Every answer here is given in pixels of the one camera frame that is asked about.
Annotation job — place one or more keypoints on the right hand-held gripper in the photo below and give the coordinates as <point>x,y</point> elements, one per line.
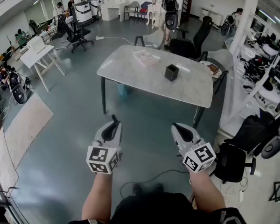
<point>200,156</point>

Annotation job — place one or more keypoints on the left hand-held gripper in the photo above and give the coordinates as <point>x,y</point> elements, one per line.
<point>99,155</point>

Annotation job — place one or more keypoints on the black square pen holder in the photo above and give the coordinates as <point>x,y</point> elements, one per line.
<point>171,73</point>

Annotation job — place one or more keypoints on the person's left forearm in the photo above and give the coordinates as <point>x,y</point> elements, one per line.
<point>98,195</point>

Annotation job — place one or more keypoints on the person's right forearm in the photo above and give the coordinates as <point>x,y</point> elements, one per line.
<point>206,190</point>

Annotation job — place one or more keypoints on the black table leg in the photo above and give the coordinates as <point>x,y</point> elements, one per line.
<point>199,116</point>
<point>103,94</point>

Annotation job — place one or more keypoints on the blue bin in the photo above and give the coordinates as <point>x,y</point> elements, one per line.
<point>124,90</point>

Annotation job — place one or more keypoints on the black office chair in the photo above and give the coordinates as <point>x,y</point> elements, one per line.
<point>191,46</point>
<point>73,35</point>
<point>231,162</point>

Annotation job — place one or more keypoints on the person's black shoe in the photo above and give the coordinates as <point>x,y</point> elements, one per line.
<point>136,190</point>
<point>159,187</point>

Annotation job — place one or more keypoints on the brown book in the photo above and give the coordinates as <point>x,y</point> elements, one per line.
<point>213,69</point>

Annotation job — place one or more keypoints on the person's black clothing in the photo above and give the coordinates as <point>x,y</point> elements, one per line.
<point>154,209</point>

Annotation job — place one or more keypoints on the plywood floor board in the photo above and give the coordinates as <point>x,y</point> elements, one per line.
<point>28,125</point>
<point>2,162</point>

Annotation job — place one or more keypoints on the white power strip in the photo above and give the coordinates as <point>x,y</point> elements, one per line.
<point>100,37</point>
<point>241,196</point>

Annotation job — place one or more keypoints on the white metal shelf rack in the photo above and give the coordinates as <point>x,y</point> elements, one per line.
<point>247,78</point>

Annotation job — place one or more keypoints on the pink book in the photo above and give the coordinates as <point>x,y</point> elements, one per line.
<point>145,58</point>

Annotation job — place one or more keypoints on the black oval device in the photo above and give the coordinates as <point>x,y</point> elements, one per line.
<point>17,90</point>
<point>171,21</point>

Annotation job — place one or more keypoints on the heap of robot parts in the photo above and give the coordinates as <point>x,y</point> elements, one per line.
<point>266,62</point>

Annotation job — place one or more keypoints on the white box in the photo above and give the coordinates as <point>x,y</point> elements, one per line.
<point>36,44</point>

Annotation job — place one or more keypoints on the white robot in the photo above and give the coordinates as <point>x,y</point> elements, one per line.
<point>96,4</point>
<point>82,11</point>

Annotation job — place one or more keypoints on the white ornate side table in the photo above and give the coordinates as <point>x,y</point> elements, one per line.
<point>154,10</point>

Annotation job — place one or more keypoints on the grey dining chair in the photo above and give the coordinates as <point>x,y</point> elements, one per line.
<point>131,8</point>

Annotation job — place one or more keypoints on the white shelf cabinet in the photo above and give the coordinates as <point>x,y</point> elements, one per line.
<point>113,3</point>

